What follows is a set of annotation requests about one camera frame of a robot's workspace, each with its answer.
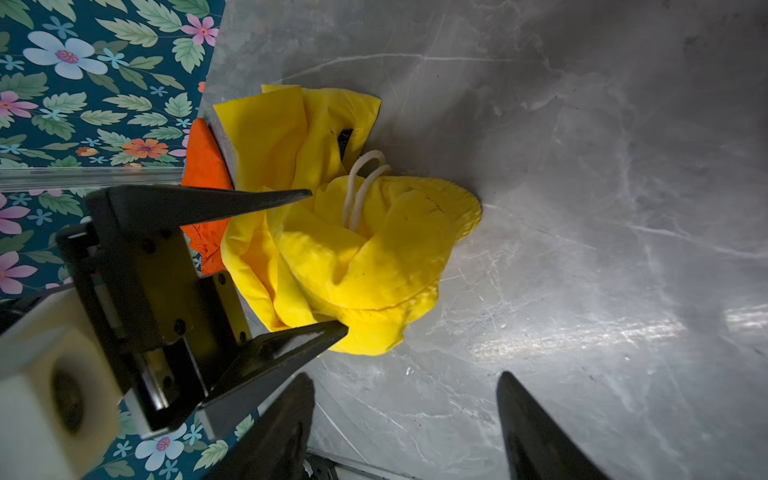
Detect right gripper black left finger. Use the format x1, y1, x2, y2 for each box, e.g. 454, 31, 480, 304
205, 373, 315, 479

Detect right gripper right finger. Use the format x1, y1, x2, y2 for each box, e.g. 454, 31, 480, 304
496, 371, 608, 480

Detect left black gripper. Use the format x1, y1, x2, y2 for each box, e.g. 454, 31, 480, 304
56, 185, 348, 441

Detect yellow shorts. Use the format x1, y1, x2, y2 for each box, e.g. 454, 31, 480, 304
215, 85, 482, 356

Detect orange shorts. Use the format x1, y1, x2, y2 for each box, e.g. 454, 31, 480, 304
181, 118, 233, 275

